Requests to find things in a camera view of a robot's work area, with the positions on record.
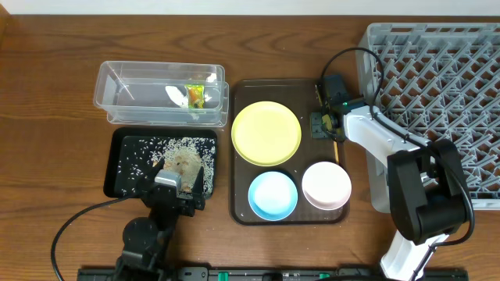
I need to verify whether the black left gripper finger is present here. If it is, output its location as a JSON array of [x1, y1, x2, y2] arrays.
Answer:
[[136, 159, 165, 195], [191, 166, 204, 195]]

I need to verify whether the wooden chopstick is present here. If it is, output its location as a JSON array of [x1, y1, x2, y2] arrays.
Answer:
[[315, 84, 340, 164]]

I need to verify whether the pink bowl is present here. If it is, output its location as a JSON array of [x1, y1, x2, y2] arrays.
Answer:
[[302, 162, 352, 211]]

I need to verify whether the yellow plate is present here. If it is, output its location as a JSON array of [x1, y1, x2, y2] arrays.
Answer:
[[231, 101, 302, 167]]

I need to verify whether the light blue bowl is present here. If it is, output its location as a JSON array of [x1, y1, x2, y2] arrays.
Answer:
[[248, 171, 298, 222]]

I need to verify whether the green pandan cake wrapper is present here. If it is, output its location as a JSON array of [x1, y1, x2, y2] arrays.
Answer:
[[185, 84, 205, 108]]

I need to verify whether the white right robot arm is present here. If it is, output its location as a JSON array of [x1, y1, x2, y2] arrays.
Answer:
[[316, 75, 474, 280]]

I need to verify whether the black food waste tray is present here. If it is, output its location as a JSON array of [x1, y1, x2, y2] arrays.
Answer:
[[103, 127, 217, 199]]

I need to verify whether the clear plastic waste bin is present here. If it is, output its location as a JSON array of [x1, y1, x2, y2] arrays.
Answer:
[[94, 61, 229, 128]]

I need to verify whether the grey dishwasher rack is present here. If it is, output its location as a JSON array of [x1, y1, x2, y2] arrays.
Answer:
[[356, 23, 499, 211]]

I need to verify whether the dark brown serving tray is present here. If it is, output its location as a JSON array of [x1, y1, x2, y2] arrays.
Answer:
[[229, 79, 349, 226]]

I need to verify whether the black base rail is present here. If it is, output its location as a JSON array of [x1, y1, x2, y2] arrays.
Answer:
[[76, 259, 468, 281]]

